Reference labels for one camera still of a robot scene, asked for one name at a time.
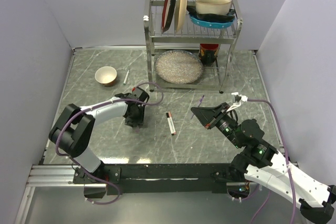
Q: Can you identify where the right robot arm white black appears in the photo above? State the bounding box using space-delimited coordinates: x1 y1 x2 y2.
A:
191 103 335 223

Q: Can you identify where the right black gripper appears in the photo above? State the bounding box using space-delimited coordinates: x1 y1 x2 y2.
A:
190 101 243 147

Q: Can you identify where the cream ceramic bowl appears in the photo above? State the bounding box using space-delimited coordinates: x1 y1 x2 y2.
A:
195 0 232 15

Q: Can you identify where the beige plate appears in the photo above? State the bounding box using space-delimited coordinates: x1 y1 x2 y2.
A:
174 0 187 33

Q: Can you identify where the small cream bowl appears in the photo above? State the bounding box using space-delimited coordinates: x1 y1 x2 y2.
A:
95 66 118 87

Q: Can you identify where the red black plate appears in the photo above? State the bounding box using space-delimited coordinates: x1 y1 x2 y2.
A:
161 0 176 33

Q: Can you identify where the blue dotted dish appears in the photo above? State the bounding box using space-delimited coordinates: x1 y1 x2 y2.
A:
190 16 235 29

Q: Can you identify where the green tipped white pen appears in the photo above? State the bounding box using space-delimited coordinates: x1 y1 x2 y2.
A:
123 69 130 86

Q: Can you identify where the white pen orange cap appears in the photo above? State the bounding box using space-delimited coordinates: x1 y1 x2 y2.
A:
168 112 176 135

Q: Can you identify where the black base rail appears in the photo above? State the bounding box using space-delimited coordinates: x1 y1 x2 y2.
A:
73 163 255 199

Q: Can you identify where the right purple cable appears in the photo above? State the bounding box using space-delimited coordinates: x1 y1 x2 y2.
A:
246 98 297 224

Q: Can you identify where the steel dish rack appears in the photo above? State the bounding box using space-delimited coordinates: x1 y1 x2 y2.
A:
143 0 243 93

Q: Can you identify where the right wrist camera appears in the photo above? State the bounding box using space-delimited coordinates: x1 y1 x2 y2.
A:
231 92 248 104

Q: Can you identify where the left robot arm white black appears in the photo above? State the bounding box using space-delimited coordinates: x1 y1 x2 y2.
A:
48 88 150 183

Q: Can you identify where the red black mug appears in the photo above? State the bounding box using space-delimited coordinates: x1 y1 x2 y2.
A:
198 44 219 66

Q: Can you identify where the black dish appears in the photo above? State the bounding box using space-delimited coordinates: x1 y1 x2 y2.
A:
186 5 235 23

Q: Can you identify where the speckled grey plate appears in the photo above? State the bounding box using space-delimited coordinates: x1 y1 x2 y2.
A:
154 50 204 84

